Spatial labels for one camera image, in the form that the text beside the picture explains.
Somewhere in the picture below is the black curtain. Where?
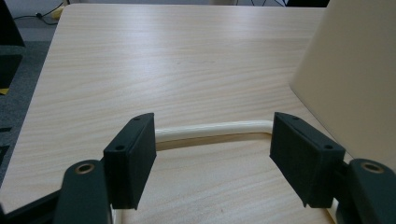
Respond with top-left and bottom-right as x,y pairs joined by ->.
0,0 -> 26,48

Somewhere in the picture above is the black floor cable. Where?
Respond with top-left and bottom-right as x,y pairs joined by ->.
12,1 -> 66,26

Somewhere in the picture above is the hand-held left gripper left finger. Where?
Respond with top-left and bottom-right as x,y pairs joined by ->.
103,112 -> 158,210

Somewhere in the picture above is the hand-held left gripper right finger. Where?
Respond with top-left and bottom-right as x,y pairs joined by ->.
269,111 -> 347,209

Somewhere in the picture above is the black stand base hazard tape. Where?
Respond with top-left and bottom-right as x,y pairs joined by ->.
0,45 -> 26,96

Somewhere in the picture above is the cream bin with smiley face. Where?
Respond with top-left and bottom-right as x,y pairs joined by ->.
289,0 -> 396,174

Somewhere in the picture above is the cream bin rim ring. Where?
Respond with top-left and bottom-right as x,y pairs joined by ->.
110,119 -> 341,224

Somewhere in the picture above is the small yellow object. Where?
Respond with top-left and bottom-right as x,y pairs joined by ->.
50,6 -> 66,21

